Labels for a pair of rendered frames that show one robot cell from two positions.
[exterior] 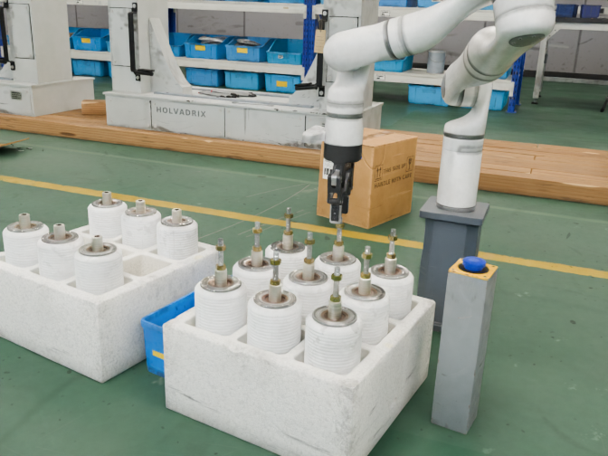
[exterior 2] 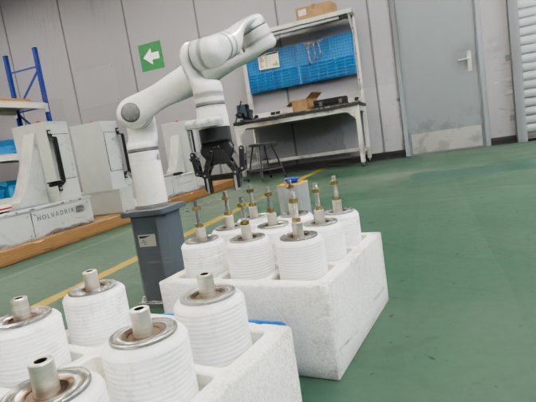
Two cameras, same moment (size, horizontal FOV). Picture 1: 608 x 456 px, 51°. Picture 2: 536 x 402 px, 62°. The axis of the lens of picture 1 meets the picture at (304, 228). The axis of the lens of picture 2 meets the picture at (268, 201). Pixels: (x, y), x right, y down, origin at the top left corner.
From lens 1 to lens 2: 1.55 m
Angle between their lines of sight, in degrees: 88
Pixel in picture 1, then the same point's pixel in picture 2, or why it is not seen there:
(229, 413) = (360, 322)
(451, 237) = (175, 222)
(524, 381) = not seen: hidden behind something
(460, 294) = (304, 195)
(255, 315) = (340, 229)
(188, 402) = (347, 348)
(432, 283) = (177, 265)
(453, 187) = (162, 187)
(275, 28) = not seen: outside the picture
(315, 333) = (356, 217)
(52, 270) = (193, 376)
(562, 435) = not seen: hidden behind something
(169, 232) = (121, 293)
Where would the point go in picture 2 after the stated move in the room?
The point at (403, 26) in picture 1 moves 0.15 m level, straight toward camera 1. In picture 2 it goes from (234, 37) to (293, 25)
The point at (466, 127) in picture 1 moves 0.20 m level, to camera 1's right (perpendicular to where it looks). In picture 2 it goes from (155, 139) to (168, 140)
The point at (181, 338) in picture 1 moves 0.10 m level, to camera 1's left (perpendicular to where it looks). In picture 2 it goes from (336, 285) to (347, 305)
